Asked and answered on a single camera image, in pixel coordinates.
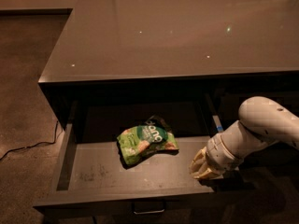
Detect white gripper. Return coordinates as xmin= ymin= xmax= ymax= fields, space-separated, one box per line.
xmin=189 ymin=133 xmax=243 ymax=180

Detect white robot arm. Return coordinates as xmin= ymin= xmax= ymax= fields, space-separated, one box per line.
xmin=189 ymin=96 xmax=299 ymax=180

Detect dark drawer cabinet counter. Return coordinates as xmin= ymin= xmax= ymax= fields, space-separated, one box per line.
xmin=39 ymin=0 xmax=299 ymax=122

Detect green snack bag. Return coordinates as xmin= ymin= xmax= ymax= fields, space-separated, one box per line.
xmin=117 ymin=115 xmax=179 ymax=168

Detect thin black floor cable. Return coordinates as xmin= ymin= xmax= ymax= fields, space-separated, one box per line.
xmin=0 ymin=120 xmax=60 ymax=161

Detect dark wall baseboard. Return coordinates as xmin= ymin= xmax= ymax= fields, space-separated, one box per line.
xmin=0 ymin=8 xmax=73 ymax=16

